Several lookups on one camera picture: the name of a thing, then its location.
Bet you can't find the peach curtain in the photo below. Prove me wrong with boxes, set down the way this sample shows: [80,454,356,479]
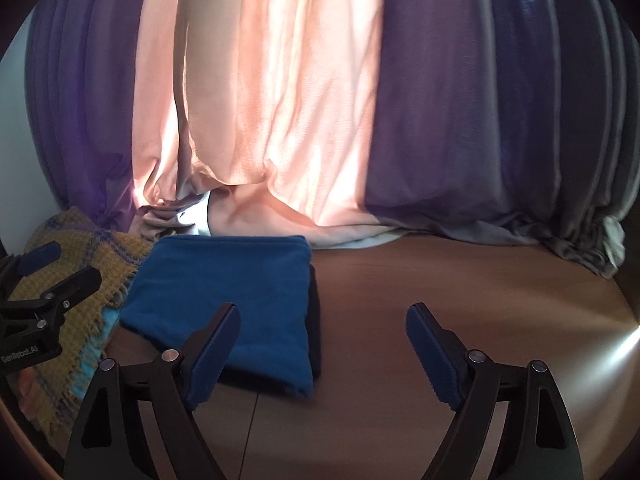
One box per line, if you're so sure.
[131,0,401,251]

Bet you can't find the yellow plaid fringed blanket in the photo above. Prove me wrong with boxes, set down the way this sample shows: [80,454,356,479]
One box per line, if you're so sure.
[10,206,153,441]

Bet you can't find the purple grey gradient curtain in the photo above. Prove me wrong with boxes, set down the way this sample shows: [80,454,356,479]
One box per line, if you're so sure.
[362,0,640,281]

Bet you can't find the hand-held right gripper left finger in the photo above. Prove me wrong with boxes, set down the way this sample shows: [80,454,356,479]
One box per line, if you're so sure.
[64,301,242,480]

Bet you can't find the blue pants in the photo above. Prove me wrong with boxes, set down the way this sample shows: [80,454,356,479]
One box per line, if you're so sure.
[120,235,316,398]

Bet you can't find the white curtain lining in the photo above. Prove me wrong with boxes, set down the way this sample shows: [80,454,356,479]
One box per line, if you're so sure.
[602,215,627,271]

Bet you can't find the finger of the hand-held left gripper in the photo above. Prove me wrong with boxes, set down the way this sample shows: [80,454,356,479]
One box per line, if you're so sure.
[0,241,63,291]
[0,265,103,321]

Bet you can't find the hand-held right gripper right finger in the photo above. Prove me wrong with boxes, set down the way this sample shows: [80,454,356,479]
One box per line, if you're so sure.
[405,302,586,480]

